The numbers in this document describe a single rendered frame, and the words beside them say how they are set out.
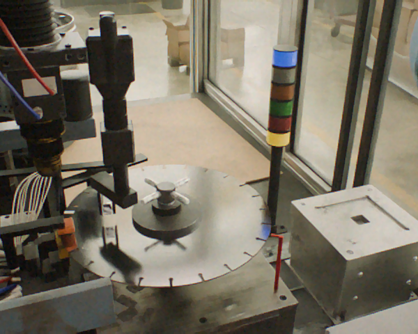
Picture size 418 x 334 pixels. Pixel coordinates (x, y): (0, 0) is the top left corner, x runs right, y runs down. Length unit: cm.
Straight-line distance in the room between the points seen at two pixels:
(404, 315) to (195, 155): 81
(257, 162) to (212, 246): 66
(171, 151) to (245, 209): 64
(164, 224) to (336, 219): 32
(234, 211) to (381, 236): 26
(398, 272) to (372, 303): 7
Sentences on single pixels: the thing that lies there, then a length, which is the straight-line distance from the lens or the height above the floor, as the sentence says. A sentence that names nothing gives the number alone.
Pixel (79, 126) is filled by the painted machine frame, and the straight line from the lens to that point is 91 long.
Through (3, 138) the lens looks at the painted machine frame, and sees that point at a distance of 91.
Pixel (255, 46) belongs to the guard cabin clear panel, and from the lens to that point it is 148.
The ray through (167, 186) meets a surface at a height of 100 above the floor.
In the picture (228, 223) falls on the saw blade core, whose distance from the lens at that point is 77.
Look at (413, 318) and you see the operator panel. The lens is 75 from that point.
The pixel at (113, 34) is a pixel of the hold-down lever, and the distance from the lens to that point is 58.
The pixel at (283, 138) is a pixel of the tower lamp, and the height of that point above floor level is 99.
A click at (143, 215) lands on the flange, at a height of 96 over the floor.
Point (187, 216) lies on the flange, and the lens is 77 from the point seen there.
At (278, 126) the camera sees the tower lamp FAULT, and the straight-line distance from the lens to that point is 95.
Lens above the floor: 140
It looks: 28 degrees down
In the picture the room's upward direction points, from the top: 1 degrees clockwise
